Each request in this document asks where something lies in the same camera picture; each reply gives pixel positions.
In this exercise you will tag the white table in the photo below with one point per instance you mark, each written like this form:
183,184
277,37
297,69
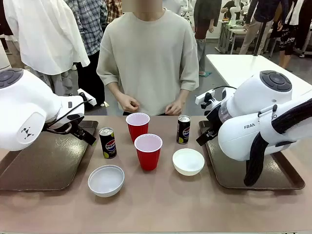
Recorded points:
239,67

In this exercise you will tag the person's right hand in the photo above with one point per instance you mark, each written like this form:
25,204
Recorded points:
129,103

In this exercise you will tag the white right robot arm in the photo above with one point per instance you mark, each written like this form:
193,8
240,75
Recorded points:
256,97

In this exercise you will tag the bystander in dark top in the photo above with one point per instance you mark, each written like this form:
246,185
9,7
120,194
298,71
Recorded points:
206,24

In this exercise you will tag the person's right forearm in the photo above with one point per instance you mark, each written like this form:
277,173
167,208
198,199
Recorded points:
115,90

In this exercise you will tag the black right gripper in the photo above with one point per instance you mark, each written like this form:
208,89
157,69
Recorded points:
214,117

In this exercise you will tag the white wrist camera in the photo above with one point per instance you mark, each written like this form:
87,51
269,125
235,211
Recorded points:
202,97
85,95

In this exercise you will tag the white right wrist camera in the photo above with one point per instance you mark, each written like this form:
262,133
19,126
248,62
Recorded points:
202,97

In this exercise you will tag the person's left forearm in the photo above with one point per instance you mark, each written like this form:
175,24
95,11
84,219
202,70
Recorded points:
183,96

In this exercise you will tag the red plastic cup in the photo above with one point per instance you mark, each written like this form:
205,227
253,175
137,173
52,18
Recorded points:
148,158
134,128

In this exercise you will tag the bystander in blue plaid shirt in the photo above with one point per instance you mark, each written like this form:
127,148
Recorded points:
90,29

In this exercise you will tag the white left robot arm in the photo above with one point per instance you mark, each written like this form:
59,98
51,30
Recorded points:
24,102

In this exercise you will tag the person's left hand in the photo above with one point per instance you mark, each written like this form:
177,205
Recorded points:
174,108

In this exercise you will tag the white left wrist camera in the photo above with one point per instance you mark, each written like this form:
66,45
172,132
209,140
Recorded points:
85,95

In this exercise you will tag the black Pepsi can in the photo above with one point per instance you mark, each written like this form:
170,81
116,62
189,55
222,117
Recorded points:
183,131
107,146

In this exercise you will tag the bystander in black shorts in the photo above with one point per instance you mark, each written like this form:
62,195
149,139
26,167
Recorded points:
288,36

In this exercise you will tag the grey background table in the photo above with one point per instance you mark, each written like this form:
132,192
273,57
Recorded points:
231,29

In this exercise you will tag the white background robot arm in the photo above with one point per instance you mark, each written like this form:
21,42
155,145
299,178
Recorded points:
186,9
234,9

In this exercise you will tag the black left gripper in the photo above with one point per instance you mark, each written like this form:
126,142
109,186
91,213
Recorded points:
75,122

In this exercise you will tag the white plastic bowl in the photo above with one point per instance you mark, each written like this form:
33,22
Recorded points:
106,181
188,162

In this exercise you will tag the bystander in white shirt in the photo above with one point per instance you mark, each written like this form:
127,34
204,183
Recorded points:
48,36

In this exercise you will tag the bystander in orange plaid shirt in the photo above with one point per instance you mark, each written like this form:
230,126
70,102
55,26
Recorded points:
114,9

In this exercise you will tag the bystander in khaki trousers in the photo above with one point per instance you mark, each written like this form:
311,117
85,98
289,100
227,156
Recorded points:
258,26

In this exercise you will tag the person in beige shirt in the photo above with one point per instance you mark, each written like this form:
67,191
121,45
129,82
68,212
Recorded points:
148,61

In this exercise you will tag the brown plastic tray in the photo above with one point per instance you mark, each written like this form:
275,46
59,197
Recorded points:
48,165
273,175

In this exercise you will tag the black pole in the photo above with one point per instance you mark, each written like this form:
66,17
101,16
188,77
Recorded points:
260,39

